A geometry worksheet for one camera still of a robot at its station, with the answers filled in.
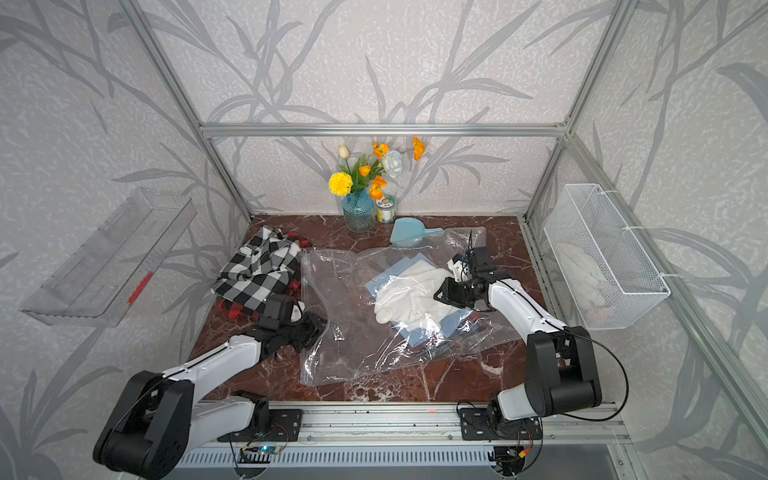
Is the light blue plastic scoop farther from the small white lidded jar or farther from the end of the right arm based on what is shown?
the end of the right arm

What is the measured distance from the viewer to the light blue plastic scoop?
111cm

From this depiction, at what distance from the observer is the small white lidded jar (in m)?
1.15

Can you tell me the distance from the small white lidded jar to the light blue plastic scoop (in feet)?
0.12
